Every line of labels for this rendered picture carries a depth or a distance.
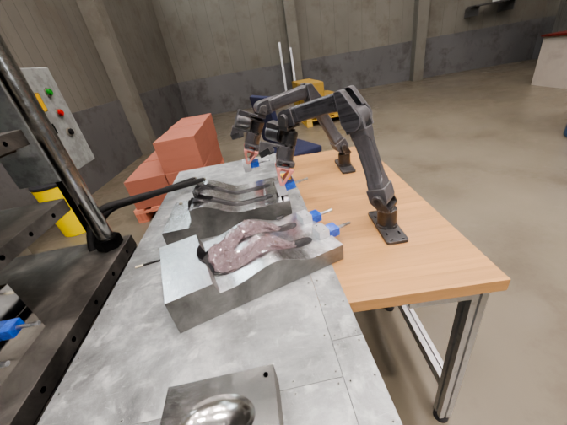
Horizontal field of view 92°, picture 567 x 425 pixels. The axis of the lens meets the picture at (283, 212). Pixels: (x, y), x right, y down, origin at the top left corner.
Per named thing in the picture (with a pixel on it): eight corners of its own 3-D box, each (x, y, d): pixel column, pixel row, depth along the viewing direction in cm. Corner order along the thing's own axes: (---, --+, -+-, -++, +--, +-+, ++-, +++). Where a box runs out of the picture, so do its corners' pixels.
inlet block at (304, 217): (328, 212, 103) (327, 200, 100) (336, 218, 99) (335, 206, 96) (298, 225, 99) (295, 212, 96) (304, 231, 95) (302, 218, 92)
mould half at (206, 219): (284, 192, 130) (279, 166, 123) (293, 220, 108) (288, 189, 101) (180, 213, 128) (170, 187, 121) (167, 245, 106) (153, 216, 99)
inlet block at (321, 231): (345, 225, 94) (345, 212, 91) (354, 232, 90) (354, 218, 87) (312, 239, 90) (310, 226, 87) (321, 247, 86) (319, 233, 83)
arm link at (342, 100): (272, 112, 95) (352, 85, 74) (288, 106, 101) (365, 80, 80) (284, 147, 99) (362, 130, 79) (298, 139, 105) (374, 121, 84)
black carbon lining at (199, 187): (270, 186, 121) (267, 167, 117) (274, 203, 107) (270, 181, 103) (192, 202, 120) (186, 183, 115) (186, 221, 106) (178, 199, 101)
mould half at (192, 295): (303, 222, 105) (299, 196, 100) (343, 258, 84) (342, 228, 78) (171, 273, 90) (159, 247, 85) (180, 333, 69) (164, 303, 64)
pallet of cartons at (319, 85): (334, 110, 670) (332, 73, 631) (349, 121, 553) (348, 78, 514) (294, 116, 672) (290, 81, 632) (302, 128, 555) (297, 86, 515)
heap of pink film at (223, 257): (277, 223, 96) (273, 204, 92) (300, 250, 81) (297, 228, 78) (205, 251, 88) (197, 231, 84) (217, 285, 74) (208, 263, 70)
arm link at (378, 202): (370, 196, 87) (388, 199, 84) (380, 185, 93) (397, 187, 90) (370, 212, 90) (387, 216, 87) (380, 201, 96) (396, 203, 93)
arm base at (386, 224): (388, 224, 82) (411, 221, 82) (367, 195, 100) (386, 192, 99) (387, 245, 86) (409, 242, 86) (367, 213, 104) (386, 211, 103)
